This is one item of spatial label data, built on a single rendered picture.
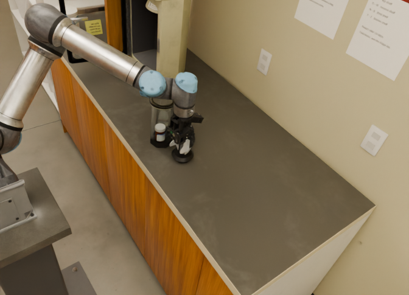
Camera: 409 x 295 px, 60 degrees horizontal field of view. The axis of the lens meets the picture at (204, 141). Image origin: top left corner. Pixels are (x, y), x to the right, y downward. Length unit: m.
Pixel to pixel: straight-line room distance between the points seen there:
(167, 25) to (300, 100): 0.69
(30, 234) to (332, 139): 1.22
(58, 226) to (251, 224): 0.66
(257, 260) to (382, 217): 0.62
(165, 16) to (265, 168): 0.78
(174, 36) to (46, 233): 0.99
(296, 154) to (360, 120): 0.31
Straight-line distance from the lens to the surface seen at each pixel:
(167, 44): 1.69
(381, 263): 1.77
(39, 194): 1.39
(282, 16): 1.65
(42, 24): 1.17
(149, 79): 1.06
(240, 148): 1.56
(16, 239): 1.30
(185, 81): 1.18
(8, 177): 1.22
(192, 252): 1.44
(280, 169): 1.52
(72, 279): 2.24
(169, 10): 1.62
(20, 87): 1.32
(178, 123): 1.26
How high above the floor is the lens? 1.99
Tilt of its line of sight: 42 degrees down
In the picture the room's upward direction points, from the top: 9 degrees clockwise
